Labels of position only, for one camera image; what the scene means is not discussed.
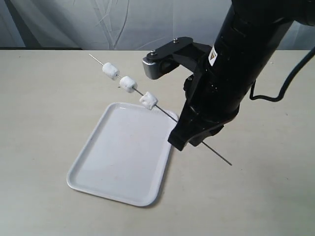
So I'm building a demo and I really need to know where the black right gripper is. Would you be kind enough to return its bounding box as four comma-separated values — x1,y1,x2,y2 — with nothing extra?
168,74,239,151

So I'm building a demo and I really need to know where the white marshmallow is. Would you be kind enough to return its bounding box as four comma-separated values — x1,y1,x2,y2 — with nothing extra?
119,76,138,93
102,62,120,80
139,92,158,110

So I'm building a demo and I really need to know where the thin metal skewer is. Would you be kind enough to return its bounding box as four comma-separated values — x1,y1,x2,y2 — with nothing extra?
89,54,233,166

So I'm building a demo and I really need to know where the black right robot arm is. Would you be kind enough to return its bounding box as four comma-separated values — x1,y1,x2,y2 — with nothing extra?
168,0,315,150

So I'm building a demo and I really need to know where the white rectangular plastic tray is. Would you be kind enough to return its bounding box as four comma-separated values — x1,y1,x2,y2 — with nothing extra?
66,102,178,207

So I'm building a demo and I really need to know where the grey wrinkled backdrop cloth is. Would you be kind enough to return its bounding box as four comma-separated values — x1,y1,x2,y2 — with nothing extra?
0,0,315,51

